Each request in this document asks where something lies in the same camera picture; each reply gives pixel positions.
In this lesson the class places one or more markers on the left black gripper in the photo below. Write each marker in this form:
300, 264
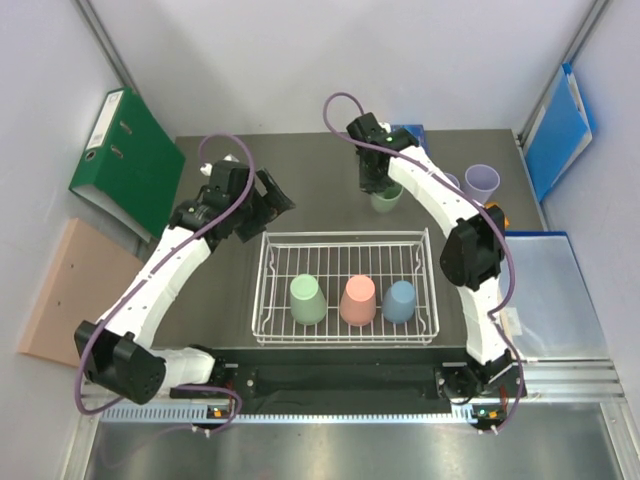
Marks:
271, 205

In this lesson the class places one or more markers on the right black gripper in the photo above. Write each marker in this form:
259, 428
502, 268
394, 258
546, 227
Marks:
368, 185

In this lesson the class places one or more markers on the green cup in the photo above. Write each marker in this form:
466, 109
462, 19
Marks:
385, 201
307, 301

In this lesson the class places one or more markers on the purple cup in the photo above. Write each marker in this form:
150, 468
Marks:
480, 182
453, 180

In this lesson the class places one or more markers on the blue cup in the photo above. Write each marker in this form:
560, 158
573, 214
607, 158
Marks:
399, 302

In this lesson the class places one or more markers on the green cup front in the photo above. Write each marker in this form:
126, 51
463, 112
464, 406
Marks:
307, 301

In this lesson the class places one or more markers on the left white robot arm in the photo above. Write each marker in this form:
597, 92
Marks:
116, 351

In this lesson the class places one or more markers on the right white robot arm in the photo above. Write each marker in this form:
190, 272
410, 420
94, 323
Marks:
474, 249

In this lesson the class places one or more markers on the paperback book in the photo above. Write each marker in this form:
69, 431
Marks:
417, 130

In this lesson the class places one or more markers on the pink cup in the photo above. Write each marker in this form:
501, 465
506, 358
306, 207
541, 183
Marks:
358, 302

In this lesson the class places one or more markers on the orange tag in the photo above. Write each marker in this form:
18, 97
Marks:
492, 204

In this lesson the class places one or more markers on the pink board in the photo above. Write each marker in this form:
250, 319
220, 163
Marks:
88, 274

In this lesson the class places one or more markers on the blue folder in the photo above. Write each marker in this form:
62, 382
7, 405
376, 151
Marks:
562, 130

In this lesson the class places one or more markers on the clear plastic sleeve folder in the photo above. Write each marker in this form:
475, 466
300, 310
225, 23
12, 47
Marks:
550, 315

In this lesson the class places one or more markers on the green ring binder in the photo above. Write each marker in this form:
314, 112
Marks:
130, 167

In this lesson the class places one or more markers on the white wire dish rack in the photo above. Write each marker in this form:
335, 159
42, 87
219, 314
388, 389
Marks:
333, 258

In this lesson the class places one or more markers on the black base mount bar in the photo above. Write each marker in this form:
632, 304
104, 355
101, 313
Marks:
348, 380

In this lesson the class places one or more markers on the white cable duct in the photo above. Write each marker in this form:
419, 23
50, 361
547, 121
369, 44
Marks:
201, 413

